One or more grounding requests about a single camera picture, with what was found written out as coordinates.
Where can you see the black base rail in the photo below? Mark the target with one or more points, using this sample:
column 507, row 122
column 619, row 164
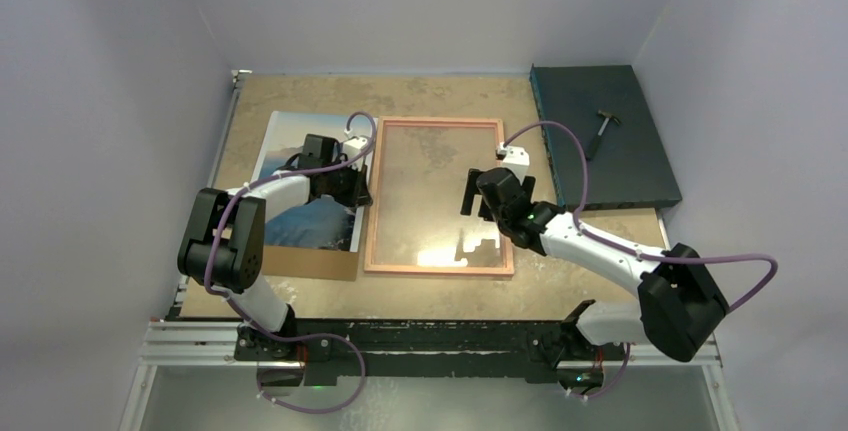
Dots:
column 538, row 352

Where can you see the pink picture frame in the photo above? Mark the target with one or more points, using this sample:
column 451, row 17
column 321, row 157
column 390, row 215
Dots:
column 418, row 182

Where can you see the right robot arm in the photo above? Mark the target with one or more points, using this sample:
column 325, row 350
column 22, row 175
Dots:
column 678, row 303

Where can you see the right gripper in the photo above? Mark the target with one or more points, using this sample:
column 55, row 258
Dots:
column 471, row 193

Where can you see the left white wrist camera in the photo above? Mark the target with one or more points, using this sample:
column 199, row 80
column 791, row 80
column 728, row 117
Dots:
column 356, row 151

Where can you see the small hammer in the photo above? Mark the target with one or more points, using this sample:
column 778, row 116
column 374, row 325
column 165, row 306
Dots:
column 596, row 141

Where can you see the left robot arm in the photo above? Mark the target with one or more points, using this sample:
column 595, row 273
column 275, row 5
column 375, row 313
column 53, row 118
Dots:
column 223, row 243

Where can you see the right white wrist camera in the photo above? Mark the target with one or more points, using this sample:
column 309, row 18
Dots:
column 513, row 158

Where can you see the seascape photo print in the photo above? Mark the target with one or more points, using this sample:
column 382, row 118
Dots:
column 294, row 219

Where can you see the brown cardboard backing board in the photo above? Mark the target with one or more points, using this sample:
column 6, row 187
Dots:
column 299, row 262

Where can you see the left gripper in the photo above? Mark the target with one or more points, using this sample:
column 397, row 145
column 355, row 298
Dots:
column 359, row 195

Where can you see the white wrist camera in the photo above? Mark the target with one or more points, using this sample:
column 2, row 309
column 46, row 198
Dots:
column 513, row 158
column 356, row 151

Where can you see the dark blue box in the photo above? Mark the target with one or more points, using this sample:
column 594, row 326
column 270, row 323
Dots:
column 631, row 168

